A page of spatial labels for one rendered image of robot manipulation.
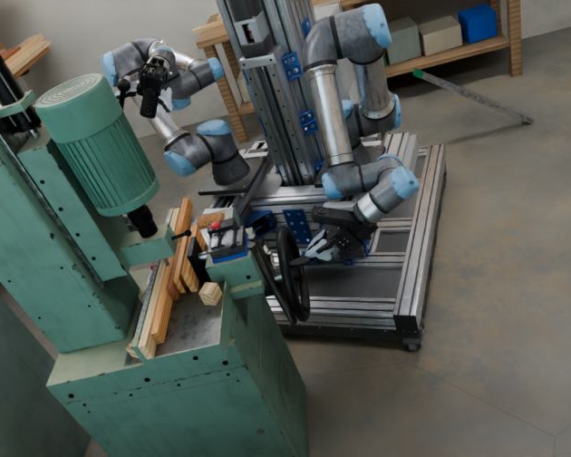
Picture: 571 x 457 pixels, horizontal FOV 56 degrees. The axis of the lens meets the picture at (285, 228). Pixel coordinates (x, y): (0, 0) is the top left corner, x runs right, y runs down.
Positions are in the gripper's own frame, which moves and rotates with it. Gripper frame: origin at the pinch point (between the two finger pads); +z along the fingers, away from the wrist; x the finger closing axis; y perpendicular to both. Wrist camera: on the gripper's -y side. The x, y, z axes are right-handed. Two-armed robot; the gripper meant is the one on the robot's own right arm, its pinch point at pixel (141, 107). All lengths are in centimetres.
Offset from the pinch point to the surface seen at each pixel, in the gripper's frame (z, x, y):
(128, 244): 21.1, 4.7, -30.8
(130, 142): 20.1, 1.3, 0.0
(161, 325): 41, 18, -39
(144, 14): -312, -49, -75
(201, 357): 49, 30, -39
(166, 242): 22.1, 14.6, -26.5
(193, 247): 19.1, 22.1, -28.4
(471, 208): -94, 163, -54
